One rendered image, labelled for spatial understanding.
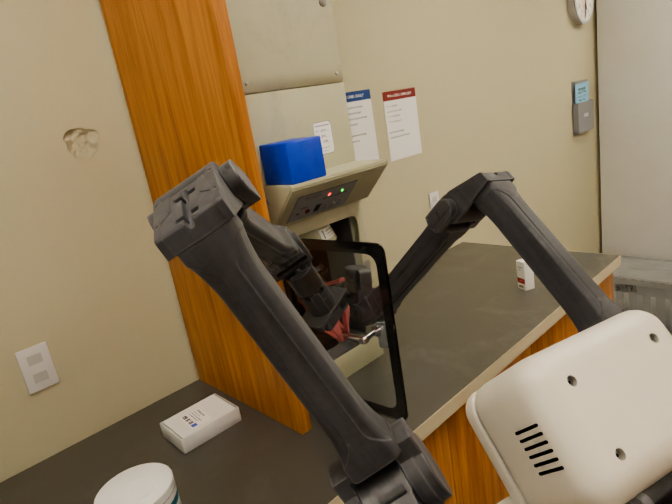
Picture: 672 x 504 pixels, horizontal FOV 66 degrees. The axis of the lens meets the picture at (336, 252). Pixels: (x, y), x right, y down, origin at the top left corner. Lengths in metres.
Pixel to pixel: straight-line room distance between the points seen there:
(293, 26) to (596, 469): 1.08
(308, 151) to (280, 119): 0.13
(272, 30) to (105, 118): 0.51
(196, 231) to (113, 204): 1.01
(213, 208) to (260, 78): 0.76
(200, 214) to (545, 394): 0.36
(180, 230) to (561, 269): 0.59
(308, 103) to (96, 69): 0.56
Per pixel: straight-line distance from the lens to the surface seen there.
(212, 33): 1.09
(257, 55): 1.22
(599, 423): 0.55
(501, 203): 0.92
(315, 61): 1.33
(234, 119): 1.07
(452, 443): 1.43
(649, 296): 3.77
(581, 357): 0.57
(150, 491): 1.01
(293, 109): 1.26
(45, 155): 1.45
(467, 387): 1.37
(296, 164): 1.12
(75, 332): 1.51
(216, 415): 1.36
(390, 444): 0.58
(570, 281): 0.87
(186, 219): 0.51
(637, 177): 4.02
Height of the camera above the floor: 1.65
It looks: 16 degrees down
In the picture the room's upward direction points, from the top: 10 degrees counter-clockwise
